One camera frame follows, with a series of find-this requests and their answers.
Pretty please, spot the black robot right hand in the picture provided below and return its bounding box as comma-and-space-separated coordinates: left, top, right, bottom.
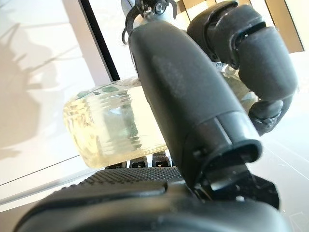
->
14, 21, 290, 232

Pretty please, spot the clear yellow tea bottle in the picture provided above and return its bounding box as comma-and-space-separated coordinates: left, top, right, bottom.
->
62, 77, 256, 170

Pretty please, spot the white tall side panel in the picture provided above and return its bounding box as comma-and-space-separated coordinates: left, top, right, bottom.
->
88, 0, 140, 84

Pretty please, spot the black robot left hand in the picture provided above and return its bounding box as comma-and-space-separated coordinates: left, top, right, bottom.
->
187, 0, 300, 136

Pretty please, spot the beige steel fridge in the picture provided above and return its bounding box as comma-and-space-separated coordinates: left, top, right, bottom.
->
0, 0, 121, 206

